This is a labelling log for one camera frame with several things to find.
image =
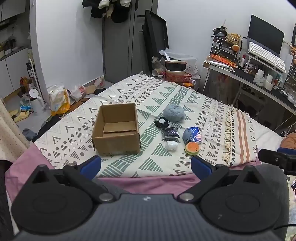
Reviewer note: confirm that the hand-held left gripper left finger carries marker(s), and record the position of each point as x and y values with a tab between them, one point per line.
90	167

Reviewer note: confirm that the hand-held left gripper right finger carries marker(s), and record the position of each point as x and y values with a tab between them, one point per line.
200	168

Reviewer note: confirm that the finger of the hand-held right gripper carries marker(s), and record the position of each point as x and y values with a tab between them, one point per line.
274	159

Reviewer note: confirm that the orange burger squishy toy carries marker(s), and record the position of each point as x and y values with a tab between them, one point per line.
192	148

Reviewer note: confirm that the blue glossy packet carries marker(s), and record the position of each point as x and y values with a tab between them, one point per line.
197	135

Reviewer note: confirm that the blue denim fabric piece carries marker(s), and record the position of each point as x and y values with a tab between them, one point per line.
187	137

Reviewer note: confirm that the small white soft toy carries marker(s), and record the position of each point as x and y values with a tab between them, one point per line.
171	145

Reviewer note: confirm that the brown cardboard box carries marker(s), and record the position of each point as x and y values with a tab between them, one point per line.
120	141

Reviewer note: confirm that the dark sequined pouch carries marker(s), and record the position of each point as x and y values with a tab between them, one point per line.
170	134

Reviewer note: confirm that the fluffy grey-blue scrunchie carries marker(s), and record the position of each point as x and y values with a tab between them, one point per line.
174	113

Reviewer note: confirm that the white bed sheet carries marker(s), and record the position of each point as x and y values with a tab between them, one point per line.
266	139

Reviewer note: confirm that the pink bed sheet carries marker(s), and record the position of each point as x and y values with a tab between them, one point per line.
148	184

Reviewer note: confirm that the yellow and white rice bag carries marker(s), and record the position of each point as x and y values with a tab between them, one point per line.
59	99

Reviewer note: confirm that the white plastic bag red print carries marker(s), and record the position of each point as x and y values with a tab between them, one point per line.
78	92

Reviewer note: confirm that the flat cardboard piece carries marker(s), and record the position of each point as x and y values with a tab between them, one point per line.
89	89

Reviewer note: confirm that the computer desk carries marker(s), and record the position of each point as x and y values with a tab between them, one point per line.
254	81

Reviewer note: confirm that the orange plastic toy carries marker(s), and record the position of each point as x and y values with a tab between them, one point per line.
189	85

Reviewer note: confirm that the white kettle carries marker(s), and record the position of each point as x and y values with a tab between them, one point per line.
37	102

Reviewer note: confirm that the small crumpled plastic bag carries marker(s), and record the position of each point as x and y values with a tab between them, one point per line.
99	83

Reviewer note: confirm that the beige dotted cloth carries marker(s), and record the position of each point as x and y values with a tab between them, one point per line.
10	132

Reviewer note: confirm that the yellow slippers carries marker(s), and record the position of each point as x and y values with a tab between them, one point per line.
19	115

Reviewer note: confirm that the blue and white wrapper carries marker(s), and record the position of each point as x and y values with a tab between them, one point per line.
26	108

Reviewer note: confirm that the dark cloth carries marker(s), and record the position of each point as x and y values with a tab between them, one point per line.
5	204

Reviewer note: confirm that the red plastic basket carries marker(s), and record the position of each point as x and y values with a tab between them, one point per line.
177	77

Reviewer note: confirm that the clear keyboard stand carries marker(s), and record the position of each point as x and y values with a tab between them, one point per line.
252	60

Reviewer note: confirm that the white bottle red cap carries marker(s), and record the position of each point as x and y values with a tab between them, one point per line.
242	62

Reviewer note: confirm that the white keyboard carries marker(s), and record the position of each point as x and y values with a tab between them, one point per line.
266	56

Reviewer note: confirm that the stacked dark and cream bowls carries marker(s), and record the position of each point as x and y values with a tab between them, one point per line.
175	66

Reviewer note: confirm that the red patterned flat box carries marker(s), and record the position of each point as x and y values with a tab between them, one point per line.
223	60

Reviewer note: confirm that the clear plastic bag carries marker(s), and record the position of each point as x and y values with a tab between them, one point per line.
182	53

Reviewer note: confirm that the orange round lamp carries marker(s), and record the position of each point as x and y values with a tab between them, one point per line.
235	47

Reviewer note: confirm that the grey wardrobe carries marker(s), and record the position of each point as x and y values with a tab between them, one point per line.
120	51

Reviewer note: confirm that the grey drawer organizer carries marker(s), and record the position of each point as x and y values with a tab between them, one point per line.
222	47

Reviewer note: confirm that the white kitchen cabinet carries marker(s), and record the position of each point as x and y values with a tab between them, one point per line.
11	71

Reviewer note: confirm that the black computer monitor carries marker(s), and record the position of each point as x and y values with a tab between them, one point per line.
264	32

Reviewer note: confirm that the woven bamboo basket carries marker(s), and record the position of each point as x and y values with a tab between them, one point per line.
233	38

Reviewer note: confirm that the black hair clips pile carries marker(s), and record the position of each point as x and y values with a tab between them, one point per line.
219	31

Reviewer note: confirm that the black flat screen panel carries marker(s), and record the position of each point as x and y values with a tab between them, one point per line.
156	34

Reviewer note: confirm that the dark hanging clothes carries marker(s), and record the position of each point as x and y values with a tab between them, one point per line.
108	9

